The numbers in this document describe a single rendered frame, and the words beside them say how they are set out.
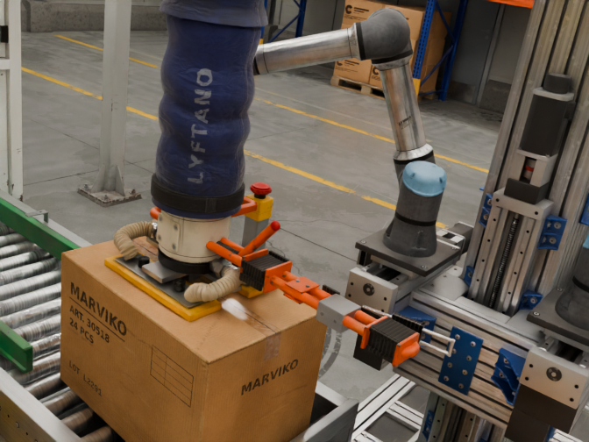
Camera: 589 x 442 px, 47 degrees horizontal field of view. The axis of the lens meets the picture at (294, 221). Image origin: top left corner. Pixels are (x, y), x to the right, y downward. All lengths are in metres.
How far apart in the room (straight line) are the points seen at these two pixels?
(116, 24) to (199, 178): 3.02
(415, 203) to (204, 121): 0.63
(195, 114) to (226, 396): 0.63
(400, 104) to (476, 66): 8.33
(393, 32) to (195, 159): 0.60
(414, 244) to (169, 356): 0.73
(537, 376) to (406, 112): 0.77
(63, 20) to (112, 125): 7.08
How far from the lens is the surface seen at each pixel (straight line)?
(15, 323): 2.35
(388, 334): 1.33
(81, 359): 1.91
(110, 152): 4.66
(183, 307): 1.58
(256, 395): 1.63
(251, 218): 2.19
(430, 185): 1.80
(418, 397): 2.77
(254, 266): 1.49
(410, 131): 1.91
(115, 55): 4.51
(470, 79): 10.25
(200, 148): 1.51
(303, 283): 1.47
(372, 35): 1.73
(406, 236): 1.84
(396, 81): 1.88
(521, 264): 1.85
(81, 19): 11.80
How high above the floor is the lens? 1.77
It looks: 22 degrees down
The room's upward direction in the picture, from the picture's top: 9 degrees clockwise
